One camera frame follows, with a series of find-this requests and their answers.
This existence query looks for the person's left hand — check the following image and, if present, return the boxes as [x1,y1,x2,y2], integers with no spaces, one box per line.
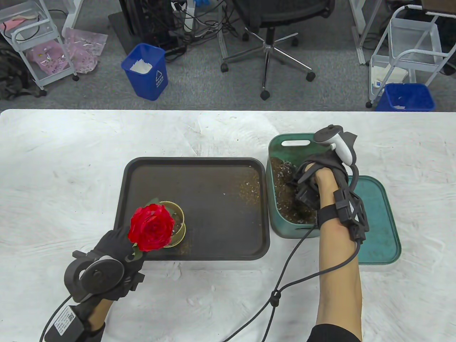
[73,226,146,303]

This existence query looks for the person's right hand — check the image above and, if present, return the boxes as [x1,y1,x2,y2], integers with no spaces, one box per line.
[288,152,351,214]

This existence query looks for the red artificial rose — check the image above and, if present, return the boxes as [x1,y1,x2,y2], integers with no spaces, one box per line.
[128,198,176,262]

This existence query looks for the person's right forearm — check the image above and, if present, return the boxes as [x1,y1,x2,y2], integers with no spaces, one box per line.
[315,169,364,326]

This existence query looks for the person's left forearm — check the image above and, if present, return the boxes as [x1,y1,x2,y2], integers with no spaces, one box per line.
[89,299,114,330]

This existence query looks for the scattered potting mix crumbs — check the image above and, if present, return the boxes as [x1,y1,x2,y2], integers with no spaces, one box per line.
[224,175,263,205]

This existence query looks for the green plastic storage bin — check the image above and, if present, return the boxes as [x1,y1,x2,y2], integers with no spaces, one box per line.
[267,133,348,239]

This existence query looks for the yellow ribbed flower pot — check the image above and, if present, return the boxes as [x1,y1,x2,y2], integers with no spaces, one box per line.
[157,201,186,248]

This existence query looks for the green plastic bin lid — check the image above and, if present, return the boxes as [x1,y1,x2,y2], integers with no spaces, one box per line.
[347,175,402,265]

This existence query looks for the plain blue bin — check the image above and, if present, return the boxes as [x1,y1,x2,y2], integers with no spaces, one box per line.
[375,83,436,112]

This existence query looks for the dark brown plastic tray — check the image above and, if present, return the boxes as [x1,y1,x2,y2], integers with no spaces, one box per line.
[115,156,271,262]

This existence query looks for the black office chair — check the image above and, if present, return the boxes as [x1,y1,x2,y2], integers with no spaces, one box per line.
[220,0,336,101]

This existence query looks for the white desk leg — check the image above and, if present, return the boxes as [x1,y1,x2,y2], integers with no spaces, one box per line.
[351,0,375,66]

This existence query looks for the white metal trolley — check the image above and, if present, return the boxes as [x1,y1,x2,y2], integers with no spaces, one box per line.
[0,0,80,91]
[366,5,456,109]

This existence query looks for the blue bin with white symbol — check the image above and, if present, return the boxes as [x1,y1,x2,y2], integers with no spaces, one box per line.
[121,43,169,102]

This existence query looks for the black sleeve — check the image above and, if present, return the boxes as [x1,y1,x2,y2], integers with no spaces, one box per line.
[309,323,361,342]

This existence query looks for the pink plastic bag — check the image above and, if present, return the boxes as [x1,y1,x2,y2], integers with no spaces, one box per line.
[28,40,68,76]
[63,27,109,74]

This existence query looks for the black backpack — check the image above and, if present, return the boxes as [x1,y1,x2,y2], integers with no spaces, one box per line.
[0,38,47,101]

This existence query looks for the black computer tower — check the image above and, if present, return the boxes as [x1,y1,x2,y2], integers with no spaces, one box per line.
[119,0,177,37]

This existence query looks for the black right wrist camera module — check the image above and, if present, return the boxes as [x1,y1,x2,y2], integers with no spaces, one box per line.
[316,189,368,244]

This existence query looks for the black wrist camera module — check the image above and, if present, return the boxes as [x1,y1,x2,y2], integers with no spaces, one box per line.
[43,306,86,342]
[316,189,368,244]

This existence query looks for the black left wrist camera module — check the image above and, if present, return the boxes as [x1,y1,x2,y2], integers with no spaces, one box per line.
[43,306,86,342]

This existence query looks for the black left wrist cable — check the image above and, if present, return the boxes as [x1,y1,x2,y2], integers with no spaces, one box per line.
[39,295,73,342]

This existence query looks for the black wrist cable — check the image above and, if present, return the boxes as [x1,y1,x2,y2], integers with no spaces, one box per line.
[221,165,361,342]
[39,295,73,342]

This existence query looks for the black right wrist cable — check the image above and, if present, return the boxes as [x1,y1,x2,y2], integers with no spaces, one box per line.
[221,165,361,342]

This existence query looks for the bundle of floor cables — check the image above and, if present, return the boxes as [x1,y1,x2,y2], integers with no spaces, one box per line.
[170,0,243,47]

